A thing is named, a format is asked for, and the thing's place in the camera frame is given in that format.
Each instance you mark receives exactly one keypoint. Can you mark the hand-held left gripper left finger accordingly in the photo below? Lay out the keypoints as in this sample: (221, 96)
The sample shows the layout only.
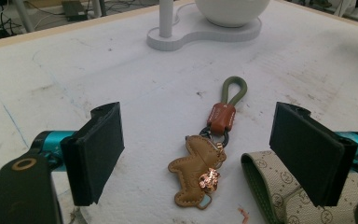
(96, 155)

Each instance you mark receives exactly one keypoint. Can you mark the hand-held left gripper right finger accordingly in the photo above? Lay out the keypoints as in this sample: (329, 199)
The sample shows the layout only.
(307, 152)

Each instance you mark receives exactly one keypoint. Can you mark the white metal stand leg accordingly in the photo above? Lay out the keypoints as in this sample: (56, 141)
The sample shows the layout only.
(23, 14)

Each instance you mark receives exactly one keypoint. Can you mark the dark box on floor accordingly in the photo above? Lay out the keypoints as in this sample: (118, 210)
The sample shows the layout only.
(74, 9)

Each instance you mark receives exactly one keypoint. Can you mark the white round bowl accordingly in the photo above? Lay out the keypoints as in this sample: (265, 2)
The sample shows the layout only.
(231, 11)

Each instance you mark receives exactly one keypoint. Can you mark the white stand base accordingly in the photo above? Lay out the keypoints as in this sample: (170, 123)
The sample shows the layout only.
(195, 32)

